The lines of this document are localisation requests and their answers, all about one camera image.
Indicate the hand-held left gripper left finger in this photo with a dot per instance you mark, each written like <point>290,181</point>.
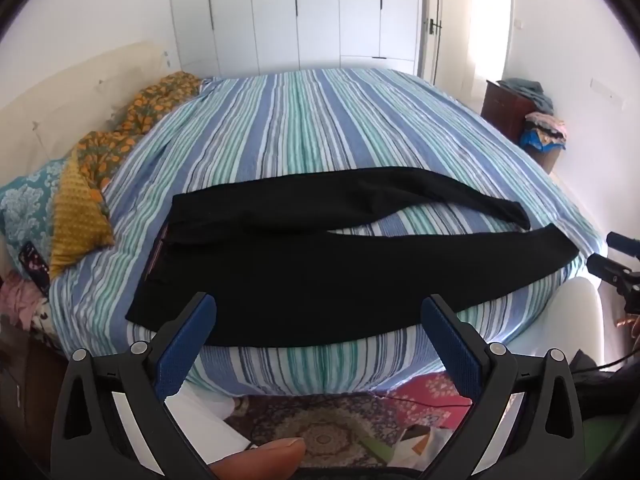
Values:
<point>184,352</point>

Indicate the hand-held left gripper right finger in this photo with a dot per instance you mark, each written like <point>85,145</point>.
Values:
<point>452,347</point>

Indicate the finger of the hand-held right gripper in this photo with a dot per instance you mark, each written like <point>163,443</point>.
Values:
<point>622,243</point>
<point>607,270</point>

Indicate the black pants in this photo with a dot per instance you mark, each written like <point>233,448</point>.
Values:
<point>300,270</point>

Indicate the person's left hand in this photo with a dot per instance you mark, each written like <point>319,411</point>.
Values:
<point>262,459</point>

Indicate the cardboard box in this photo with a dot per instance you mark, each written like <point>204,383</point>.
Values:
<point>547,159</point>

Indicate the blue bag of clothes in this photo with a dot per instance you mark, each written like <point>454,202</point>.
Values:
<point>545,132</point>

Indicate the patterned rug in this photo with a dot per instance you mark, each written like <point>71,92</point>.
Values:
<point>320,425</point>

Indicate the yellow dotted pillow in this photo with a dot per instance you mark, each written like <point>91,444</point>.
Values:
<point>80,215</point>

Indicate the pink clothes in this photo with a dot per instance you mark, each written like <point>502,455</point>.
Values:
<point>17,300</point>

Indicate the dark patterned phone case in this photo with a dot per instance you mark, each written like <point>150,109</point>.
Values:
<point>32,262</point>

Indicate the grey clothes pile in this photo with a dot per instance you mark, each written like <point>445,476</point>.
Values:
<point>527,91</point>

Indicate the dark wooden dresser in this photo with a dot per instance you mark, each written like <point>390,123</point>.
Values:
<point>505,107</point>

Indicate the teal floral pillow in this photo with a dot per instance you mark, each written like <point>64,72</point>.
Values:
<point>27,210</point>

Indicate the orange floral blanket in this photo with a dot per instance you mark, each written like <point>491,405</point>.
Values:
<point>145,110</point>

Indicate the striped bed sheet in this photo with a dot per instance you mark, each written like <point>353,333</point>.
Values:
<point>310,125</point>

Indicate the cream headboard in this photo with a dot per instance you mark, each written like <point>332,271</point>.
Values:
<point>65,95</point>

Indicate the white door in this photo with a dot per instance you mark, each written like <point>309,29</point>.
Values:
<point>434,25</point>

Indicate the white wardrobe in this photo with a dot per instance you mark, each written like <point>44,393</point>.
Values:
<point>300,10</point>

